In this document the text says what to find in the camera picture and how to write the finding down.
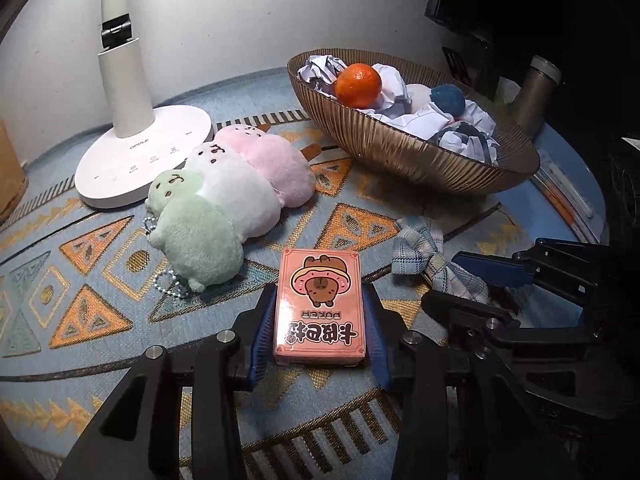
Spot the plaid cloth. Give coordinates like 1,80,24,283
391,216,491,303

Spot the orange mandarin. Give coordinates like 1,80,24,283
335,63,383,108

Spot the bamboo pen holder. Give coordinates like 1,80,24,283
0,119,28,221

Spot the amber ribbed glass bowl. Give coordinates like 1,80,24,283
286,51,542,197

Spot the blue and white plush toy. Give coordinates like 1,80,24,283
410,84,466,117

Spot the pink white green plush skewer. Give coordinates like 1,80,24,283
145,125,321,293

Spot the black ribbed stand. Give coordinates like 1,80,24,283
442,47,471,83

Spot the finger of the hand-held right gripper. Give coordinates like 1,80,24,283
422,290,576,356
452,237,606,306

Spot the pink card box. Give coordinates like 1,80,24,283
272,247,366,367

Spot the white desk lamp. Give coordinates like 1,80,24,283
75,0,216,209

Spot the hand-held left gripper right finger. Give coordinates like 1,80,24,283
362,285,591,480

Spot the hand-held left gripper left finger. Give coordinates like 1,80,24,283
55,282,279,480

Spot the brown thermos bottle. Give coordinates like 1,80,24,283
512,55,563,138

